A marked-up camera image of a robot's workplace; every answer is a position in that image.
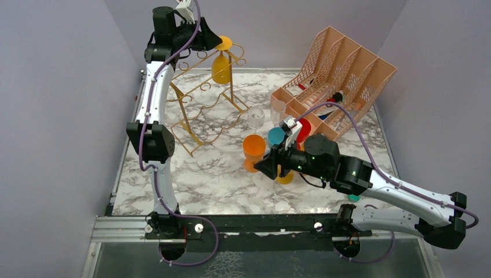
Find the blue wine glass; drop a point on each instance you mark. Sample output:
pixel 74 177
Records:
pixel 275 136

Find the orange wine glass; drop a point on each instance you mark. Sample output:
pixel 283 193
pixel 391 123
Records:
pixel 254 147

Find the green small block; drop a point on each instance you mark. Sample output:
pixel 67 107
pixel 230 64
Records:
pixel 354 198

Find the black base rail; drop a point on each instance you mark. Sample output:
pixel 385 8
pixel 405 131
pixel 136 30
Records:
pixel 249 232

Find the gold wire glass rack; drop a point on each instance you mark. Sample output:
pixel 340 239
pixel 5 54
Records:
pixel 208 108

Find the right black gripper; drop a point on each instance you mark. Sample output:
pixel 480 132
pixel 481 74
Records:
pixel 278 156

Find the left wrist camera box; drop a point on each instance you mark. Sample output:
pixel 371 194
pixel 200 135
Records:
pixel 185 8

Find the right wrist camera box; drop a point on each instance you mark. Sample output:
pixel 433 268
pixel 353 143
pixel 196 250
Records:
pixel 292 128

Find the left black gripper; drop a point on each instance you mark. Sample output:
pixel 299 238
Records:
pixel 205 39

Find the yellow wine glass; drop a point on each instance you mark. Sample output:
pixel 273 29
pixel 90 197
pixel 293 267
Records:
pixel 219 68
pixel 301 146
pixel 287 179

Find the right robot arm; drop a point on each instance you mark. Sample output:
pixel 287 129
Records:
pixel 435 217

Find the red wine glass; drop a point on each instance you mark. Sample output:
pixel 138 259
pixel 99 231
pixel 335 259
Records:
pixel 304 132

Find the clear wine glass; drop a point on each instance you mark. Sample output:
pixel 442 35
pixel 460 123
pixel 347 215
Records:
pixel 256 119
pixel 277 111

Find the peach plastic file organizer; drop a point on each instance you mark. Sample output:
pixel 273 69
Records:
pixel 335 63

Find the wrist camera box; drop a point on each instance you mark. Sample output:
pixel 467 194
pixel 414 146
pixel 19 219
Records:
pixel 292 128
pixel 185 8

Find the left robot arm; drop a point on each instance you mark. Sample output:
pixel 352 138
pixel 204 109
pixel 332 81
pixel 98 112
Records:
pixel 175 30

